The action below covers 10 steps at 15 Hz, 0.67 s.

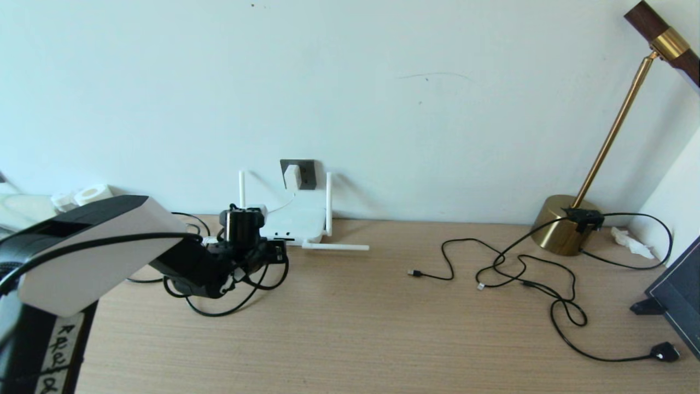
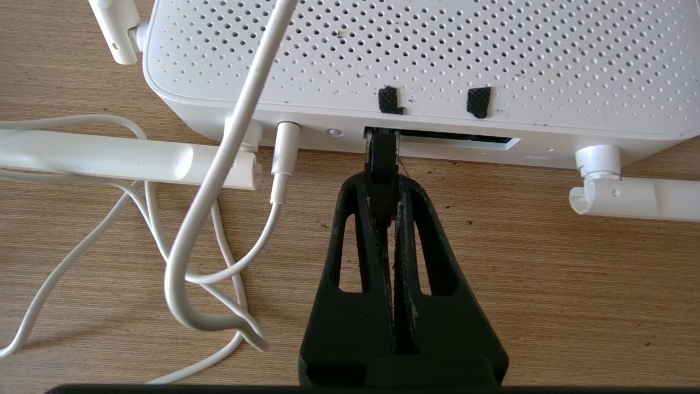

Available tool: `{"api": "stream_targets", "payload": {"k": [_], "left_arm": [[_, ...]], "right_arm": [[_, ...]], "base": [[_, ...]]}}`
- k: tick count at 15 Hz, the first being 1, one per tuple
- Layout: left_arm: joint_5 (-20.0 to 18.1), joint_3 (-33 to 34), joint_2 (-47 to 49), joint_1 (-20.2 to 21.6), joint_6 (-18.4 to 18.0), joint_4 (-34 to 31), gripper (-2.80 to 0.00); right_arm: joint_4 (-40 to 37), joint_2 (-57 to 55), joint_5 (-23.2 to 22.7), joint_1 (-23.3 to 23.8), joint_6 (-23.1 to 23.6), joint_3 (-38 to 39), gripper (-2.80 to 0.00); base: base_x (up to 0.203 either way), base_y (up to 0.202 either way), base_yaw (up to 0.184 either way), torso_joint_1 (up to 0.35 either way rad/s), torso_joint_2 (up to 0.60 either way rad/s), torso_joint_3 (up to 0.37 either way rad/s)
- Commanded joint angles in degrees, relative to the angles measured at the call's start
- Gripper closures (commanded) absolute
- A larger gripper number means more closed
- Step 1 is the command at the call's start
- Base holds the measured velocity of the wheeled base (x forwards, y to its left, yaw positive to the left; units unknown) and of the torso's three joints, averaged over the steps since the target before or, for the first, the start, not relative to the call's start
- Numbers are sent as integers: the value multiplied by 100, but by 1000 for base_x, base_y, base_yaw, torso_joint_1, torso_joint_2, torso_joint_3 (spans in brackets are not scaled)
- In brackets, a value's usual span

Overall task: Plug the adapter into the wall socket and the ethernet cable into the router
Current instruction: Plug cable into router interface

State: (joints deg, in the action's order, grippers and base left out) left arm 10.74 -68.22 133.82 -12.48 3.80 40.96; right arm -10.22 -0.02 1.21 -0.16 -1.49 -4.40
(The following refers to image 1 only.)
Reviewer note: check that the white toilet paper roll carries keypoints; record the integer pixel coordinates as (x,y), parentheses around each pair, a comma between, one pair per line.
(93,193)

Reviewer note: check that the grey wall socket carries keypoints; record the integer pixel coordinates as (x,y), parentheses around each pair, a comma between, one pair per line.
(309,178)

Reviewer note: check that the dark framed panel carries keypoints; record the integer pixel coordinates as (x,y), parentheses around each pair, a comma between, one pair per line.
(682,290)

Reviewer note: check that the white wifi router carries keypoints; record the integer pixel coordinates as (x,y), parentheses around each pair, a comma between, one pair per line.
(303,221)

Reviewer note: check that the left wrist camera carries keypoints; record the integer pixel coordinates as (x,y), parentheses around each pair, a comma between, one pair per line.
(243,224)

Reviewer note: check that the small clear plastic container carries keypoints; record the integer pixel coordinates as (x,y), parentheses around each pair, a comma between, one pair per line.
(63,201)

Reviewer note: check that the crumpled white tissue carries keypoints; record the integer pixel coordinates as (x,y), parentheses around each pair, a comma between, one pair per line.
(630,243)

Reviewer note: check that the brass desk lamp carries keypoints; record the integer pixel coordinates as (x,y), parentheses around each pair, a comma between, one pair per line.
(563,230)

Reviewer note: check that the white bedding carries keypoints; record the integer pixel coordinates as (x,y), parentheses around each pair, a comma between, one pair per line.
(22,210)

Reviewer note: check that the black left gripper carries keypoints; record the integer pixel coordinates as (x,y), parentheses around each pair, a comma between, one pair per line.
(270,254)

